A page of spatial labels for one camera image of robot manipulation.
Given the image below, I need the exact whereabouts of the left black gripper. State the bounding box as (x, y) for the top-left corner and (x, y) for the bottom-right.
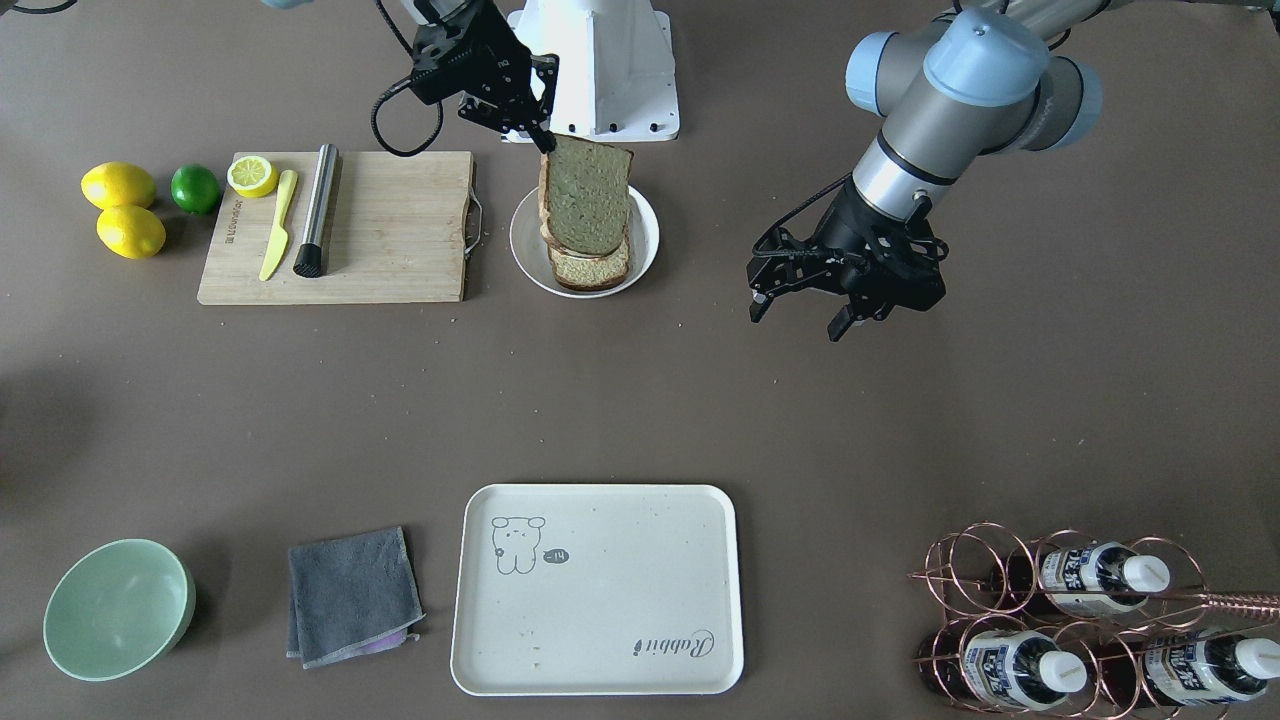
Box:
(748, 179), (899, 343)

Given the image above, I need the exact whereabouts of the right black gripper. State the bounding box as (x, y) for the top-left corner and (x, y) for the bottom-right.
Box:
(460, 40), (559, 155)

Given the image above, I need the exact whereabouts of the plain bread slice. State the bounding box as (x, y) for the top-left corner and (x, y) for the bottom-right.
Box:
(538, 135), (634, 258)

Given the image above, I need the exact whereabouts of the white round plate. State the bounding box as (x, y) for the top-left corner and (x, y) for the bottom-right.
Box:
(509, 186), (660, 299)

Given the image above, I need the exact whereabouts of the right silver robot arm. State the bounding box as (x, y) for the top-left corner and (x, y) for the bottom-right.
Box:
(370, 1), (561, 158)

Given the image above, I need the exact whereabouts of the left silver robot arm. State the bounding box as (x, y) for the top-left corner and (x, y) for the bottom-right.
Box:
(746, 1), (1110, 341)

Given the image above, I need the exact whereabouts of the cream rabbit tray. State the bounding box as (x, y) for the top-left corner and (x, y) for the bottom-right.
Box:
(451, 484), (745, 697)

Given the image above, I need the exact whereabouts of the bread slice under egg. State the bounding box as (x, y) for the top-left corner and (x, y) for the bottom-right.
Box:
(547, 241), (631, 292)

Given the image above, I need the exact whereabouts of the wooden cutting board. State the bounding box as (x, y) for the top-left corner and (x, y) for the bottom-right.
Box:
(197, 151), (480, 306)

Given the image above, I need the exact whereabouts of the steel muddler black tip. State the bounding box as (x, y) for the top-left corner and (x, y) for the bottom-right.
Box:
(292, 143), (340, 279)

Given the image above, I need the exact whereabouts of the yellow plastic knife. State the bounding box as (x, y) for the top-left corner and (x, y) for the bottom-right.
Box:
(259, 169), (298, 282)

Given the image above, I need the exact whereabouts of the half lemon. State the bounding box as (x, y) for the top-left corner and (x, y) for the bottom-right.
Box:
(227, 155), (280, 199)

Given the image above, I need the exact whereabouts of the green lime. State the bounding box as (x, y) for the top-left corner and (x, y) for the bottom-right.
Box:
(170, 164), (221, 215)

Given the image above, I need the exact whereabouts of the dark bottle white cap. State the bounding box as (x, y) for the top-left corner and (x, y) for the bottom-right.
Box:
(980, 541), (1172, 620)

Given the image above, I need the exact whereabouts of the yellow lemon far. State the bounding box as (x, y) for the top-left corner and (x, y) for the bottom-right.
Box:
(96, 205), (166, 259)

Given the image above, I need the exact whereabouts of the yellow lemon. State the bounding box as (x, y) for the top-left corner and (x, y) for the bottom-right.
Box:
(96, 205), (166, 259)
(79, 161), (157, 210)

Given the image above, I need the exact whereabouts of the yellow lemon near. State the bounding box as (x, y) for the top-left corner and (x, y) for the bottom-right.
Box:
(79, 161), (157, 210)

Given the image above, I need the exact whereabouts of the grey folded cloth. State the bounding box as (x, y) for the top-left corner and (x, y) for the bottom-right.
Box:
(285, 527), (425, 669)

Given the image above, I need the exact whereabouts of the green ceramic bowl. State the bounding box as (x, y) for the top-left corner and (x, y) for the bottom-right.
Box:
(42, 538), (196, 682)

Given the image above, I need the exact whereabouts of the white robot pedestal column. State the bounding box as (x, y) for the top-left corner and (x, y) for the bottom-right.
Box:
(507, 1), (681, 143)

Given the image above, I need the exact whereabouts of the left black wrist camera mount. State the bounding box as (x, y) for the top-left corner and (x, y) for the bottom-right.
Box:
(867, 217), (948, 313)

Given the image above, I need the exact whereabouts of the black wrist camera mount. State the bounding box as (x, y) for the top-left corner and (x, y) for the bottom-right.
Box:
(404, 1), (517, 104)
(867, 217), (948, 313)

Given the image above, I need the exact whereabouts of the copper wire bottle rack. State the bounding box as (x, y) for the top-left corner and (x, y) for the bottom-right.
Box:
(913, 521), (1277, 719)

